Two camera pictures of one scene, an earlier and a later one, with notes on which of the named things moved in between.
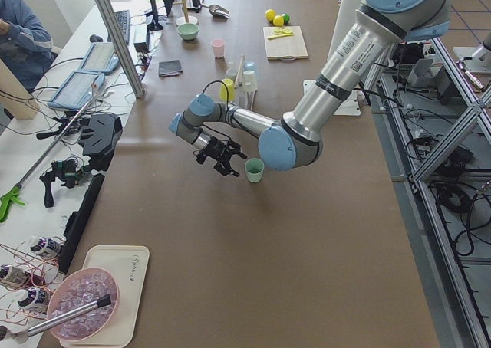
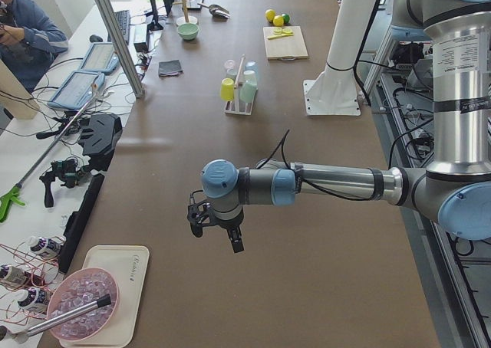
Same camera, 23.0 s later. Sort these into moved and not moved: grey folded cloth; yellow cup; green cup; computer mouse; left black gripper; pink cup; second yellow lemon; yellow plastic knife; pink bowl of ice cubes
Moved: pink cup; green cup; left black gripper
Not moved: second yellow lemon; computer mouse; grey folded cloth; yellow plastic knife; yellow cup; pink bowl of ice cubes
